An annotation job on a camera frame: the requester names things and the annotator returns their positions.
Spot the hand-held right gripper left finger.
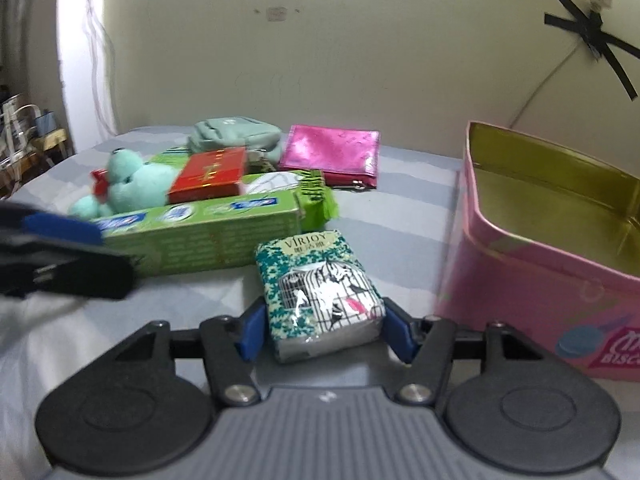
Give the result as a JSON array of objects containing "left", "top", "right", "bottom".
[{"left": 114, "top": 303, "right": 268, "bottom": 409}]

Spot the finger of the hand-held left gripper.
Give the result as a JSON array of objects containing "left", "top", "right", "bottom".
[
  {"left": 0, "top": 202, "right": 105, "bottom": 248},
  {"left": 0, "top": 239, "right": 137, "bottom": 302}
]

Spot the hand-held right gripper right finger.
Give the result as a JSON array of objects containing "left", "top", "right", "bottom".
[{"left": 381, "top": 299, "right": 547, "bottom": 408}]

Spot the patterned tissue pack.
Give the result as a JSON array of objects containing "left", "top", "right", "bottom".
[{"left": 255, "top": 230, "right": 387, "bottom": 365}]

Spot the green toothpaste box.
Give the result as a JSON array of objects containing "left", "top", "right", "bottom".
[{"left": 92, "top": 191, "right": 306, "bottom": 278}]

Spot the pink tin box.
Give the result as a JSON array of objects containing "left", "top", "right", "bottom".
[{"left": 435, "top": 120, "right": 640, "bottom": 383}]

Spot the green plastic packet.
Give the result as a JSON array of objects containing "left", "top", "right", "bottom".
[{"left": 147, "top": 146, "right": 341, "bottom": 235}]

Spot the mint green pouch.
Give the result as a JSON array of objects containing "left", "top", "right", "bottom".
[{"left": 187, "top": 117, "right": 283, "bottom": 168}]

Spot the teal plush toy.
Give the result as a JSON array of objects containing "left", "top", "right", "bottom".
[{"left": 67, "top": 147, "right": 181, "bottom": 221}]

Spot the white chair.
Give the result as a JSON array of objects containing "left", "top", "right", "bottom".
[{"left": 0, "top": 92, "right": 48, "bottom": 183}]

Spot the red box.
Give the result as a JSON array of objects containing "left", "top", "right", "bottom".
[{"left": 167, "top": 146, "right": 249, "bottom": 205}]

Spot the shiny pink wallet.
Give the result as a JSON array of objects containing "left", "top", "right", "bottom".
[{"left": 277, "top": 125, "right": 382, "bottom": 192}]

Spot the black tape cross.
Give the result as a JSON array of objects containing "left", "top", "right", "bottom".
[{"left": 544, "top": 0, "right": 640, "bottom": 102}]

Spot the white wall cable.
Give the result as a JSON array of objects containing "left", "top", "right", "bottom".
[{"left": 507, "top": 42, "right": 583, "bottom": 128}]

